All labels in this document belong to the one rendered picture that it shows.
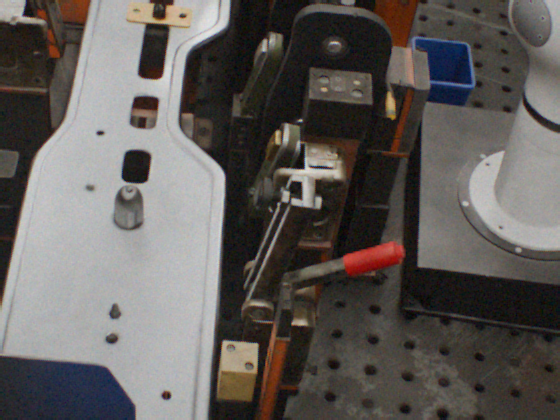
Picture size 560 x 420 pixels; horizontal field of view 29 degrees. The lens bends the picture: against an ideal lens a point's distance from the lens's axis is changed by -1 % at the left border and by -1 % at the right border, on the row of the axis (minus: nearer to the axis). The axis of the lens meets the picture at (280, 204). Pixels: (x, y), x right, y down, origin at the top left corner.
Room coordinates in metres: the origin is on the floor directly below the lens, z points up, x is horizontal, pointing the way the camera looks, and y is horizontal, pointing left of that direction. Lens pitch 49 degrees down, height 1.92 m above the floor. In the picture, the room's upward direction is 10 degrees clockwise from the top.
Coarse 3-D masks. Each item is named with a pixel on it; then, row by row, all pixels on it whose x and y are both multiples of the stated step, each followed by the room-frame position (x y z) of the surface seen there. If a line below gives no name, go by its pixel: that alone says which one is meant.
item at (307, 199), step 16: (304, 176) 0.64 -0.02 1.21; (256, 192) 0.62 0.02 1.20; (272, 192) 0.62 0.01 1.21; (288, 192) 0.62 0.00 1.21; (304, 192) 0.62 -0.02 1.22; (288, 208) 0.61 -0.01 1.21; (304, 208) 0.61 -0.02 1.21; (320, 208) 0.62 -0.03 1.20; (272, 224) 0.63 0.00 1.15; (288, 224) 0.61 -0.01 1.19; (304, 224) 0.61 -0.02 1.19; (272, 240) 0.63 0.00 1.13; (288, 240) 0.61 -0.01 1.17; (256, 256) 0.64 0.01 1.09; (272, 256) 0.60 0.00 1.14; (288, 256) 0.61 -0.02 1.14; (256, 272) 0.63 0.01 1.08; (272, 272) 0.61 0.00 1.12; (256, 288) 0.60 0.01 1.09; (272, 288) 0.61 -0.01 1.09
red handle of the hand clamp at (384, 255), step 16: (352, 256) 0.63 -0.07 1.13; (368, 256) 0.63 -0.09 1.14; (384, 256) 0.63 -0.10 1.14; (400, 256) 0.63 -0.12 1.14; (288, 272) 0.63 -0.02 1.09; (304, 272) 0.63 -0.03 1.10; (320, 272) 0.62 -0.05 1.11; (336, 272) 0.62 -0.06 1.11; (352, 272) 0.62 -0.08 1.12; (368, 272) 0.62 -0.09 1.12
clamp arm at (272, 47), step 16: (272, 32) 0.95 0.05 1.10; (272, 48) 0.93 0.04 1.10; (256, 64) 0.93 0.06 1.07; (272, 64) 0.93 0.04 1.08; (256, 80) 0.93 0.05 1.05; (272, 80) 0.93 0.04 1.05; (240, 96) 0.94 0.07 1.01; (256, 96) 0.93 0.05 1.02; (240, 112) 0.93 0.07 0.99; (256, 112) 0.93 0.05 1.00
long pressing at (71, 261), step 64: (128, 0) 1.09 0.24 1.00; (192, 0) 1.11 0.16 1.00; (128, 64) 0.97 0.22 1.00; (64, 128) 0.85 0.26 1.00; (128, 128) 0.86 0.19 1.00; (64, 192) 0.75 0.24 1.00; (192, 192) 0.78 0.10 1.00; (64, 256) 0.66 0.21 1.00; (128, 256) 0.68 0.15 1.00; (192, 256) 0.70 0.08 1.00; (0, 320) 0.57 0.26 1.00; (64, 320) 0.59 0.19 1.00; (128, 320) 0.60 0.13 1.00; (192, 320) 0.62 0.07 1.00; (128, 384) 0.53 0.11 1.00; (192, 384) 0.54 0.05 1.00
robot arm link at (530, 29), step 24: (528, 0) 0.99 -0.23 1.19; (552, 0) 0.97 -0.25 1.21; (528, 24) 0.97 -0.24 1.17; (552, 24) 0.96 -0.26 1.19; (528, 48) 0.99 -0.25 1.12; (552, 48) 0.95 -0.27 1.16; (552, 72) 0.98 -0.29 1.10; (528, 96) 1.03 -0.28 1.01; (552, 96) 1.00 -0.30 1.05; (552, 120) 1.00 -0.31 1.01
